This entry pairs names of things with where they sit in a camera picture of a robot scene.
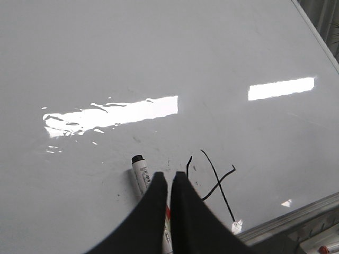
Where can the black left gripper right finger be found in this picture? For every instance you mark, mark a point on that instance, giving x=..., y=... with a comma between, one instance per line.
x=194, y=228

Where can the red magnet taped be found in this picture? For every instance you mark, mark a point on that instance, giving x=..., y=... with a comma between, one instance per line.
x=168, y=213

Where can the white whiteboard with metal frame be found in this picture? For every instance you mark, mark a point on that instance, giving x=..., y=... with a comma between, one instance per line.
x=241, y=94

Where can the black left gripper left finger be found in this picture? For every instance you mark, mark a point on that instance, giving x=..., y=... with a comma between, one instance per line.
x=142, y=230

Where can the grey perforated metal stand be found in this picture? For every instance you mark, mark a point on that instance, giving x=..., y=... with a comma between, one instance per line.
x=286, y=233

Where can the red capped whiteboard marker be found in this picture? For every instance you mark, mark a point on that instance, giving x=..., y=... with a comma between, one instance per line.
x=329, y=248

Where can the white whiteboard marker black tip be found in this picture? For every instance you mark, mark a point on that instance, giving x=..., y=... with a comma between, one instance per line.
x=143, y=178

